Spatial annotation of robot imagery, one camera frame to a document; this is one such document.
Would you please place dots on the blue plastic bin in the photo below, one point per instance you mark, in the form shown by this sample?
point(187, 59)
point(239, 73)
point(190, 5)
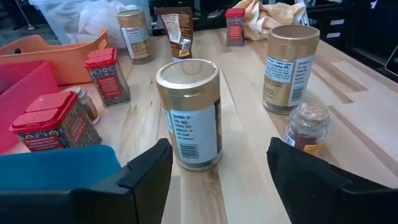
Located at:
point(56, 168)

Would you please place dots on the orange plastic bin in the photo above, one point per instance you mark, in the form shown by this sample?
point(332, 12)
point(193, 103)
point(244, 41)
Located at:
point(62, 62)

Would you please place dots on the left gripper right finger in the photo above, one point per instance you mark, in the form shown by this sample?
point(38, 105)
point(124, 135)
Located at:
point(317, 193)

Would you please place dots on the pink plastic bin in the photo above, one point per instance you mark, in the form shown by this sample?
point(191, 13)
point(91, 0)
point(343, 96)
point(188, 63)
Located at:
point(25, 87)

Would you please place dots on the yellow cloth towel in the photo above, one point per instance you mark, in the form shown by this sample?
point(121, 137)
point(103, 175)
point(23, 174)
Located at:
point(273, 17)

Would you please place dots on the clear plastic storage bin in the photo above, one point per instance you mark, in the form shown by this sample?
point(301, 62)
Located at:
point(49, 18)

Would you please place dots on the small glass saffron jar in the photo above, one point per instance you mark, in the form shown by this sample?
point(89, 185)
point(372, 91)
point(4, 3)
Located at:
point(89, 107)
point(306, 124)

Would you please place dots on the gold-lid spice jar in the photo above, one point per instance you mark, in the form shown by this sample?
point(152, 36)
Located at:
point(135, 37)
point(289, 62)
point(192, 124)

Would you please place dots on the red-lid smoked paprika tin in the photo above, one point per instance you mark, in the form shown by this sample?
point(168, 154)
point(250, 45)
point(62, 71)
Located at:
point(234, 29)
point(107, 81)
point(53, 124)

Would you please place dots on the white plastic bag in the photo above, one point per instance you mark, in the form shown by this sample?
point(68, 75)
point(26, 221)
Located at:
point(99, 21)

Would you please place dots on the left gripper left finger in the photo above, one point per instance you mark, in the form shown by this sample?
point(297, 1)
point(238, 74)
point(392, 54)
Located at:
point(143, 193)

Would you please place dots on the black drawer cabinet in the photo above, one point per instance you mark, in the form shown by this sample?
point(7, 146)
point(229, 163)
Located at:
point(357, 31)

